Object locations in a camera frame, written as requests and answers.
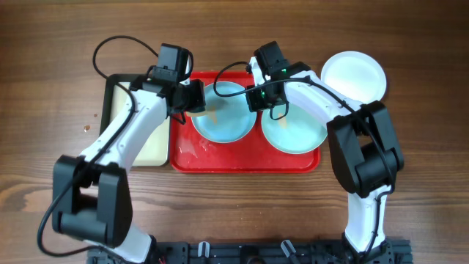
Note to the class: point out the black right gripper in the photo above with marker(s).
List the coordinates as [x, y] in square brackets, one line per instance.
[253, 104]

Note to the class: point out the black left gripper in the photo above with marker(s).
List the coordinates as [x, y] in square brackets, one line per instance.
[195, 103]

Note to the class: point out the light blue round plate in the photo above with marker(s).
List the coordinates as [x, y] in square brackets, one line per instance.
[225, 119]

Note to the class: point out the white round plate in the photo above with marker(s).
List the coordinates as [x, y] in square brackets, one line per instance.
[355, 75]

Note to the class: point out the green yellow sponge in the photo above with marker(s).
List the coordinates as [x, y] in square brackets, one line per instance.
[199, 113]

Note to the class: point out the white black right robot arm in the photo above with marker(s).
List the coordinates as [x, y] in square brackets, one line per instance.
[364, 150]

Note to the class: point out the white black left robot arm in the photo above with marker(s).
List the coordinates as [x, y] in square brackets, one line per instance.
[91, 195]

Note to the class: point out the red plastic tray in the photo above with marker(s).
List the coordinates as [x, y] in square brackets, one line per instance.
[189, 152]

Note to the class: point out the black water basin tray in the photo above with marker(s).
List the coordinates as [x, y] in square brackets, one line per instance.
[155, 151]

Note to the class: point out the mint green round plate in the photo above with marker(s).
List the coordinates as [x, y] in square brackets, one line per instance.
[296, 133]

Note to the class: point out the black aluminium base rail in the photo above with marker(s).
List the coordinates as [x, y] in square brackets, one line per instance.
[322, 251]

